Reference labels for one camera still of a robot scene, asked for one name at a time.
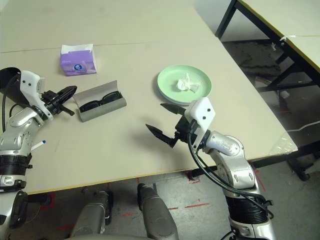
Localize purple tissue pack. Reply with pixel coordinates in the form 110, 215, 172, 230
59, 43, 98, 77

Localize black plastic cup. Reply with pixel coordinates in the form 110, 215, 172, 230
0, 66, 29, 106

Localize white tissue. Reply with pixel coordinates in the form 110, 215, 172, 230
176, 72, 201, 93

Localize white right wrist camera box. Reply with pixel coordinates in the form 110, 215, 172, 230
186, 96, 217, 148

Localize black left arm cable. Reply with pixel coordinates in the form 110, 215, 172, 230
1, 73, 22, 132

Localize grey robot right leg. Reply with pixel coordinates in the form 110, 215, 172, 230
137, 183, 180, 240

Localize white marker with blue cap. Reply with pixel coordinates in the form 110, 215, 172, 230
31, 139, 48, 151

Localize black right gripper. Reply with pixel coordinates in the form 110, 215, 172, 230
145, 102, 198, 148

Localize side table with metal frame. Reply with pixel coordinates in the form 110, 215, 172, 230
214, 0, 320, 181

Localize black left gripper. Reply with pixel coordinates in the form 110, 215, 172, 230
39, 85, 78, 116

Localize grey robot left leg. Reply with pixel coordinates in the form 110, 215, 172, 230
71, 191, 113, 238

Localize grey robot leg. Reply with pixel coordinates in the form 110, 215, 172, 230
137, 183, 180, 240
71, 191, 113, 238

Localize green plate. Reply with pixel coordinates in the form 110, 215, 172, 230
156, 64, 213, 106

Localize clear plastic film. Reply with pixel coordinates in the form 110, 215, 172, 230
268, 129, 298, 155

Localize white cable under side table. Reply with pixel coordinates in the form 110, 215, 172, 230
286, 122, 320, 132

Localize flat cardboard box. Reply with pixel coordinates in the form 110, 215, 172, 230
254, 76, 272, 87

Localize grey glasses case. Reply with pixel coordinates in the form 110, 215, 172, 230
72, 79, 127, 123

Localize white zip tie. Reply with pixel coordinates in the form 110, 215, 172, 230
271, 34, 297, 51

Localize black sunglasses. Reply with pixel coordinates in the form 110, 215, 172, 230
79, 91, 123, 113

